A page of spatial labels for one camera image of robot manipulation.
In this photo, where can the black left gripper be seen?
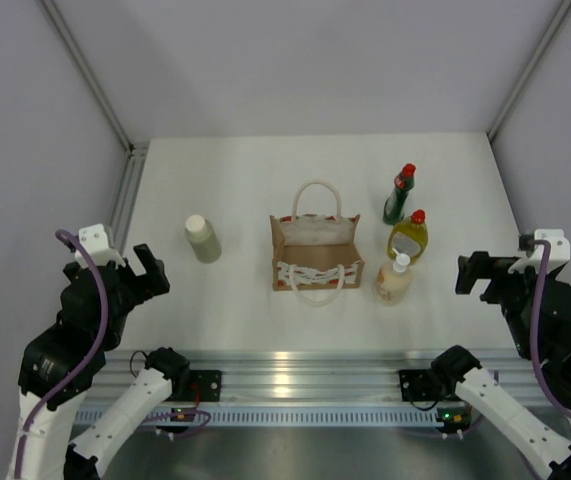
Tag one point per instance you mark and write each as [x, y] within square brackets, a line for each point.
[144, 287]

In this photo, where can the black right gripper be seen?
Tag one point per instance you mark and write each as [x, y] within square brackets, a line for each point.
[481, 266]

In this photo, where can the pale green bottle white cap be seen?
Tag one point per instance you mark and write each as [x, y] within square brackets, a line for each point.
[202, 238]

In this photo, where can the yellow dish soap bottle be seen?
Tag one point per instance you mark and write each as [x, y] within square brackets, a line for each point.
[410, 237]

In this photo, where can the cream lotion pump bottle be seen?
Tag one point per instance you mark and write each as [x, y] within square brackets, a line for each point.
[393, 280]

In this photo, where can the green bottle red cap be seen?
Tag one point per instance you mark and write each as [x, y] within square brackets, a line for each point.
[394, 208]

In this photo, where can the burlap canvas bag watermelon print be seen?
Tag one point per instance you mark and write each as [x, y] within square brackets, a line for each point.
[315, 255]

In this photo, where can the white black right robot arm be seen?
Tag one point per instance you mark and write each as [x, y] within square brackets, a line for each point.
[537, 308]

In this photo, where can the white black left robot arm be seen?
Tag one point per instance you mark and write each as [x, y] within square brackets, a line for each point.
[59, 366]

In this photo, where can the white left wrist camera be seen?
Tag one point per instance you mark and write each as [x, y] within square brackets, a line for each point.
[97, 240]

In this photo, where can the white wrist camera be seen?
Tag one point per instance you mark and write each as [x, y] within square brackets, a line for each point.
[97, 240]
[544, 250]

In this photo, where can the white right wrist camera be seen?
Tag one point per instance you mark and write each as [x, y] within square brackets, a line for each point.
[544, 250]

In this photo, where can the left aluminium corner post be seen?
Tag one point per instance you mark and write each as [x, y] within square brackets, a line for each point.
[62, 30]

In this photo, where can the aluminium corner post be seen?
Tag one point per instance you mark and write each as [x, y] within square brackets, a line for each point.
[62, 30]
[533, 62]

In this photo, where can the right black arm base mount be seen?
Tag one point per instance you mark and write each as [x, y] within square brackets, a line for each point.
[419, 388]

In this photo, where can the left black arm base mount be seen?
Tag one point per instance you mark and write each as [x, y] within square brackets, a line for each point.
[203, 386]

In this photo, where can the aluminium front rail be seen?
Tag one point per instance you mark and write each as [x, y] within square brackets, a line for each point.
[316, 378]

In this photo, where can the slotted grey cable duct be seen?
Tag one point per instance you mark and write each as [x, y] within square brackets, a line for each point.
[309, 416]

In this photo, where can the right aluminium corner post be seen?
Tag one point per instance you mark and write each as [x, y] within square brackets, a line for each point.
[533, 62]

